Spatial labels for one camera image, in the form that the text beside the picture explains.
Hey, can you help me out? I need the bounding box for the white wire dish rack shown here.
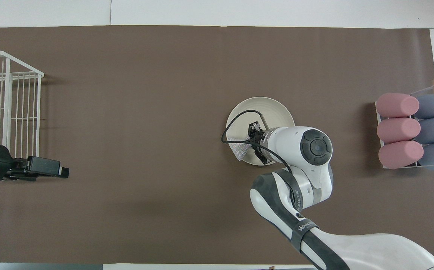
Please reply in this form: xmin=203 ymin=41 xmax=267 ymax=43
xmin=0 ymin=50 xmax=45 ymax=160

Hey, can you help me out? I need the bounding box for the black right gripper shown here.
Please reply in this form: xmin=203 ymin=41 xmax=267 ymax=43
xmin=247 ymin=122 xmax=274 ymax=165

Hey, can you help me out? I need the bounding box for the cream round plate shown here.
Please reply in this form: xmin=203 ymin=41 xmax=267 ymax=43
xmin=226 ymin=97 xmax=295 ymax=166

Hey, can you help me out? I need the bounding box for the brown table mat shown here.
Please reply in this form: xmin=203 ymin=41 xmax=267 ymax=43
xmin=0 ymin=25 xmax=434 ymax=265

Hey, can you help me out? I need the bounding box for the pink plastic cup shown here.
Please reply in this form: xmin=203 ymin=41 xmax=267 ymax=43
xmin=378 ymin=141 xmax=424 ymax=169
xmin=376 ymin=117 xmax=421 ymax=144
xmin=375 ymin=93 xmax=420 ymax=118

